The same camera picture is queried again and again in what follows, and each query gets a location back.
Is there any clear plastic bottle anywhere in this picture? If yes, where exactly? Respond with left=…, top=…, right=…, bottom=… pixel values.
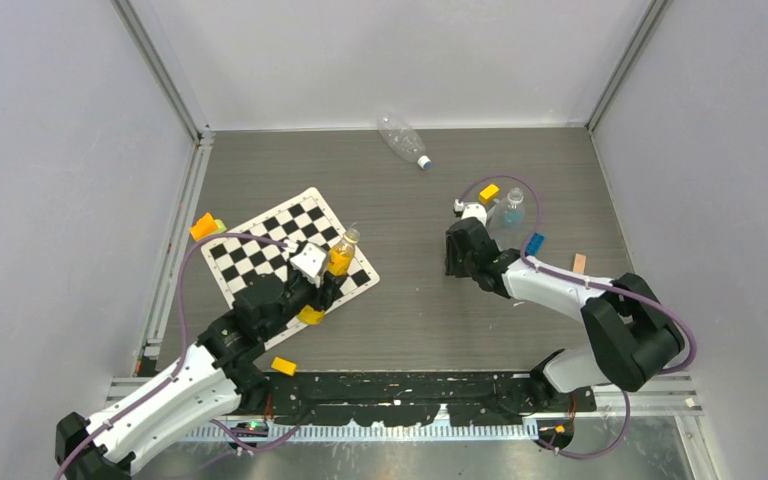
left=487, top=187, right=526, bottom=250

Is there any yellow juice bottle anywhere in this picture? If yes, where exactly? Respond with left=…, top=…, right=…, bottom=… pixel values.
left=297, top=226, right=360, bottom=325

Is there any clear bottle blue cap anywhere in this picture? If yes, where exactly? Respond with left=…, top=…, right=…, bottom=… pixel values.
left=377, top=113, right=432, bottom=170

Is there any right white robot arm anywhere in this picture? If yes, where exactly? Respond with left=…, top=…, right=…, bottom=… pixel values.
left=445, top=218, right=692, bottom=411

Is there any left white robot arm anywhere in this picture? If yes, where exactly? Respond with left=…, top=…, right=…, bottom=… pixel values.
left=55, top=268, right=347, bottom=479

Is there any blue lego brick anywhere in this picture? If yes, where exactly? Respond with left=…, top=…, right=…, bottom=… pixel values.
left=525, top=233, right=545, bottom=256

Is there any yellow block near base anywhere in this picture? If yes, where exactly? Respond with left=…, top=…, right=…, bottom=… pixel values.
left=270, top=356, right=298, bottom=377

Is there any tan wooden block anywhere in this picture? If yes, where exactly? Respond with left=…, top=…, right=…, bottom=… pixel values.
left=572, top=253, right=587, bottom=274

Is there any orange green block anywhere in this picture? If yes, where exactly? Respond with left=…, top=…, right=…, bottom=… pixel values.
left=189, top=212, right=227, bottom=242

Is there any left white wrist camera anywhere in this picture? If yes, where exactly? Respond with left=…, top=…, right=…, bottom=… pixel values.
left=289, top=243, right=328, bottom=288

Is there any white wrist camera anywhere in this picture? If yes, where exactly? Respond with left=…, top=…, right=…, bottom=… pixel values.
left=453, top=199, right=488, bottom=226
left=289, top=243, right=328, bottom=288

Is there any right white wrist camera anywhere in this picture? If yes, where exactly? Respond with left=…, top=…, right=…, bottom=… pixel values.
left=453, top=199, right=488, bottom=226

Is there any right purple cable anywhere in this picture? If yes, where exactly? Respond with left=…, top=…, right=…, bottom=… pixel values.
left=455, top=174, right=699, bottom=462

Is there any purple cable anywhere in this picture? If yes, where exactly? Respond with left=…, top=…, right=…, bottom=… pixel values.
left=455, top=174, right=699, bottom=462
left=54, top=233, right=306, bottom=480

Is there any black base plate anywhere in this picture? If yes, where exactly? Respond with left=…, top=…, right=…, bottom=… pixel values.
left=202, top=356, right=597, bottom=429

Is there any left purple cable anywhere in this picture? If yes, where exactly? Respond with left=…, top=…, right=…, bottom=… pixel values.
left=54, top=233, right=306, bottom=480

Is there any grey slotted cable duct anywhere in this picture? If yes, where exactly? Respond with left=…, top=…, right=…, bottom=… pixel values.
left=181, top=419, right=540, bottom=442

